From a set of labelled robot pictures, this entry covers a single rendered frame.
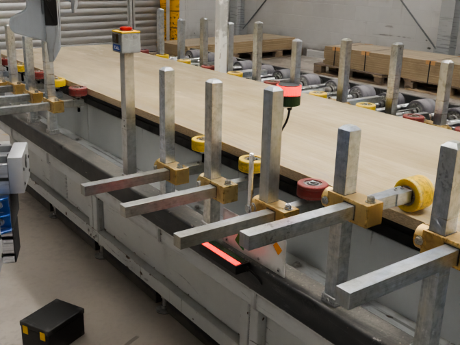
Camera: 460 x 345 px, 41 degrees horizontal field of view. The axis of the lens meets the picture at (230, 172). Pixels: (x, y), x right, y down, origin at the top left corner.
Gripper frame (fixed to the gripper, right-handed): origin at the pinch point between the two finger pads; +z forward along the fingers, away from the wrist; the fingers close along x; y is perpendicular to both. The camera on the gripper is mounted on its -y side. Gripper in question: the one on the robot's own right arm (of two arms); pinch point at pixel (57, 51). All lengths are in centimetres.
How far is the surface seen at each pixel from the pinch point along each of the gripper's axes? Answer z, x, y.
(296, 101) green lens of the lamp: 19, -56, -51
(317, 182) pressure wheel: 41, -58, -59
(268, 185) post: 40, -54, -45
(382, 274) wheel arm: 36, 2, -49
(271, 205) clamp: 45, -52, -45
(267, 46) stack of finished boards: 111, -907, -278
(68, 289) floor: 132, -177, 13
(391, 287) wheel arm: 38, 3, -50
